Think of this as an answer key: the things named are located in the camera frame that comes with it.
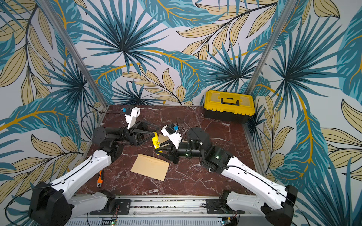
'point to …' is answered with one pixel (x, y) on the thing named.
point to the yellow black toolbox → (230, 107)
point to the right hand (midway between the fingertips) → (156, 148)
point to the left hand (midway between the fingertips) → (155, 136)
